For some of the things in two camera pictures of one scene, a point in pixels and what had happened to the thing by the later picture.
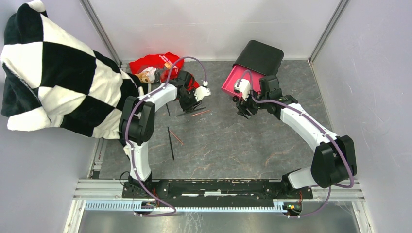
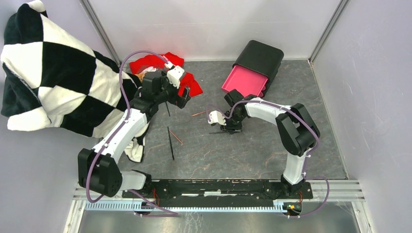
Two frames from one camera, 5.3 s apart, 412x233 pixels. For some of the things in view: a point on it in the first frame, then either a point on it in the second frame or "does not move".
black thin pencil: [168, 109] does not move
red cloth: [164, 63] does not move
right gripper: [242, 106] to [229, 128]
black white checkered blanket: [51, 78] does not move
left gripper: [190, 108] to [178, 100]
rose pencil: [176, 137] does not move
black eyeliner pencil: [188, 112] to [219, 132]
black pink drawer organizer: [255, 59] does not move
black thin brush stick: [170, 142] does not move
